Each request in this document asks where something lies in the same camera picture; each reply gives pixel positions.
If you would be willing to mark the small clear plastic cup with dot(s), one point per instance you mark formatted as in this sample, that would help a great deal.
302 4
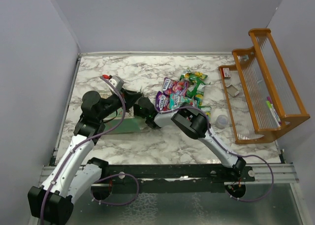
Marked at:
222 121

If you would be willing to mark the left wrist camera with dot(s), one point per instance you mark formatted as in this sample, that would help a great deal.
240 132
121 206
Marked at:
116 82

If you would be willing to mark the green marker pen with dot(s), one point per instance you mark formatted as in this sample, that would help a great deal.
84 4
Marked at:
273 113

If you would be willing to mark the purple marker pen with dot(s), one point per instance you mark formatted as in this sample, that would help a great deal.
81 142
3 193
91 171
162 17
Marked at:
269 99

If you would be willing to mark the red white small box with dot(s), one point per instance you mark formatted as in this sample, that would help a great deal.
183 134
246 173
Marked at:
226 72

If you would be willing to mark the green printed paper bag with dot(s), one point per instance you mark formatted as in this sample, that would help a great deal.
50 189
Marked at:
130 124

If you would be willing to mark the yellow green snack packet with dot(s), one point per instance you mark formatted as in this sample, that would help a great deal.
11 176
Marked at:
193 76

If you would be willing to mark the wooden tiered rack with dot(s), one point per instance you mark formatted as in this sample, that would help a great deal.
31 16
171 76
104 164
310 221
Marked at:
258 72

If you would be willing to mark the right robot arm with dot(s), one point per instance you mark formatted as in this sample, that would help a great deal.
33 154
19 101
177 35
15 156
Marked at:
195 124

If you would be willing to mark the small grey cardboard box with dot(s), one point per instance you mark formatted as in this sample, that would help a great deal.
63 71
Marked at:
232 90

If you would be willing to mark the teal pink snack packet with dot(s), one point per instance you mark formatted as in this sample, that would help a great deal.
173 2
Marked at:
177 100

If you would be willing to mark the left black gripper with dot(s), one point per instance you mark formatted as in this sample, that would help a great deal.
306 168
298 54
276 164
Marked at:
130 98

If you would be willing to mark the purple pink snack packet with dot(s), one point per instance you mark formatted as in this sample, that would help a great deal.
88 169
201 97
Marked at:
171 86

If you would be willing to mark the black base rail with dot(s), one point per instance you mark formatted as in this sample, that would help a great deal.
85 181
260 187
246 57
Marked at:
164 178

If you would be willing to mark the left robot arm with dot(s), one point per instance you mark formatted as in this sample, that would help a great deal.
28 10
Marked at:
54 200

